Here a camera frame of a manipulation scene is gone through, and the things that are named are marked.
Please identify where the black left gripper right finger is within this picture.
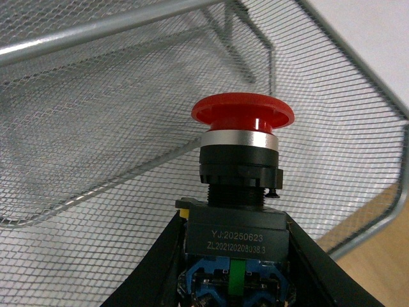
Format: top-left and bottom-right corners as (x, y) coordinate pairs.
(287, 220), (383, 306)

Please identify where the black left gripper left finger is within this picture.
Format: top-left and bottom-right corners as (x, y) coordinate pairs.
(102, 213), (185, 306)

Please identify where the red emergency stop button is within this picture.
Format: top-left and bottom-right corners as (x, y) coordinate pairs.
(176, 92), (297, 306)

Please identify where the silver mesh three-tier rack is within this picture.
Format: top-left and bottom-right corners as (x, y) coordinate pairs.
(1, 1), (408, 306)

